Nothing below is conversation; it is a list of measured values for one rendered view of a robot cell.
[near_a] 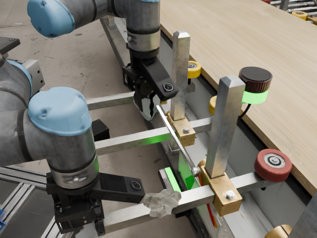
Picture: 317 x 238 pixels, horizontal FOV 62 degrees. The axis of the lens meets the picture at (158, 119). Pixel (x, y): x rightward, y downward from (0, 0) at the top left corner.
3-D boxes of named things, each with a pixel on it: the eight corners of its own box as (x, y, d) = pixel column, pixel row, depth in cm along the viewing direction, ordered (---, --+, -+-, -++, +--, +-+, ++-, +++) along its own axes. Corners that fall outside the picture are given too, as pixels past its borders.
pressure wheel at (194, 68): (195, 97, 102) (197, 71, 95) (175, 92, 105) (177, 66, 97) (200, 87, 108) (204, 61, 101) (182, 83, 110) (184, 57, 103)
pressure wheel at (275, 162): (258, 205, 65) (271, 175, 58) (241, 180, 71) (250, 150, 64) (285, 197, 67) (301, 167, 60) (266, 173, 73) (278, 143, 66)
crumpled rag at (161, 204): (148, 222, 55) (148, 216, 54) (140, 195, 60) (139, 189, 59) (187, 210, 57) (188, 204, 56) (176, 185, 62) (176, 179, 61)
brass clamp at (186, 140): (177, 148, 80) (178, 136, 77) (163, 122, 90) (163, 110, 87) (196, 144, 81) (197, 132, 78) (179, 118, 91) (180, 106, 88)
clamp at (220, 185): (219, 217, 60) (222, 204, 57) (195, 173, 70) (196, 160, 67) (241, 210, 62) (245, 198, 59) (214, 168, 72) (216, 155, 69)
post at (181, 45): (171, 164, 95) (178, 34, 65) (168, 157, 98) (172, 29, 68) (180, 162, 96) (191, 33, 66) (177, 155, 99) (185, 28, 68)
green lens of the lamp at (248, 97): (245, 106, 49) (247, 96, 48) (229, 89, 54) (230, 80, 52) (272, 100, 51) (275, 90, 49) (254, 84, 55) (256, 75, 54)
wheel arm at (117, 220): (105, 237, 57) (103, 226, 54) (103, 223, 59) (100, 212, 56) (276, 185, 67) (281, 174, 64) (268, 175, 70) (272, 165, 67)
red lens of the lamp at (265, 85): (248, 95, 48) (250, 84, 46) (231, 79, 52) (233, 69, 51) (276, 89, 49) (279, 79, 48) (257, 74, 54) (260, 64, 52)
